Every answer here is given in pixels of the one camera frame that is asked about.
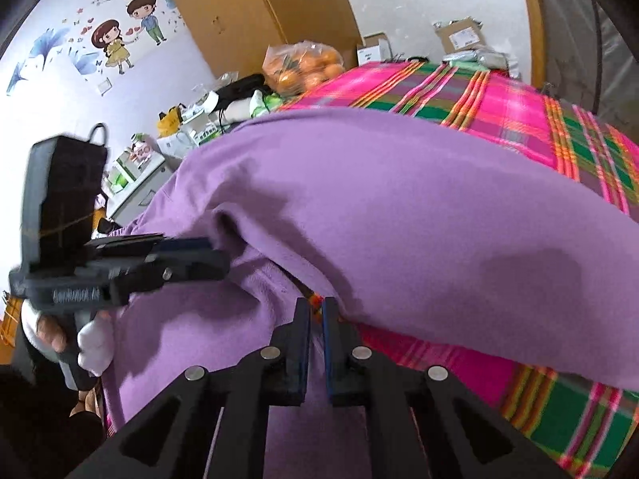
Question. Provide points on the white cabinet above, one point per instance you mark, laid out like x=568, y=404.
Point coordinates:
x=140, y=194

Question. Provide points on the clear plastic door curtain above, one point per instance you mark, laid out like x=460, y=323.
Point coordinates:
x=574, y=35

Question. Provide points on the purple sweater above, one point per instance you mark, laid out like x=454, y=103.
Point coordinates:
x=399, y=219

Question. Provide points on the person's left hand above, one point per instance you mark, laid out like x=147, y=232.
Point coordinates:
x=97, y=344

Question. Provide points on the black cloth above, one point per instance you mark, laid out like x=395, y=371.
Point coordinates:
x=239, y=90

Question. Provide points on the cartoon couple wall sticker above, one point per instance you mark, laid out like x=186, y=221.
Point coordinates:
x=115, y=35

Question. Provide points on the pink green plaid bed sheet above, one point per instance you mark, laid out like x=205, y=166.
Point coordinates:
x=499, y=105

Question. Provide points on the yellow bag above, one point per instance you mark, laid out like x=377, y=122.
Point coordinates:
x=169, y=122

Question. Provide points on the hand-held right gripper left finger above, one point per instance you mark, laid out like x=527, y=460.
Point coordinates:
x=302, y=354

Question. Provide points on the brown cardboard box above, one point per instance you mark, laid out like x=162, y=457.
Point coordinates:
x=459, y=35

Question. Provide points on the green white tissue pack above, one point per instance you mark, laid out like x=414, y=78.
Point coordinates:
x=264, y=104

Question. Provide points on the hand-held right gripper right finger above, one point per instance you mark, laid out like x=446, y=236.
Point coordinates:
x=329, y=354

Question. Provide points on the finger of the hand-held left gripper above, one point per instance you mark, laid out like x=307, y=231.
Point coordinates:
x=194, y=264
x=184, y=244

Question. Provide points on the wooden door frame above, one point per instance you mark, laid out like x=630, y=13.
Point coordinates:
x=531, y=25

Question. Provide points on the grey parcel bag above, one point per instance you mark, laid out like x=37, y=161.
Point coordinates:
x=479, y=60

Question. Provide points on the small white box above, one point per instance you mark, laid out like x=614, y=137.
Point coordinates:
x=373, y=50

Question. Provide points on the bag of oranges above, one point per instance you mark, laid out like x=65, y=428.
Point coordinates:
x=304, y=67

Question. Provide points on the wooden wardrobe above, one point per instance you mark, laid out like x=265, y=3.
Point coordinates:
x=249, y=10

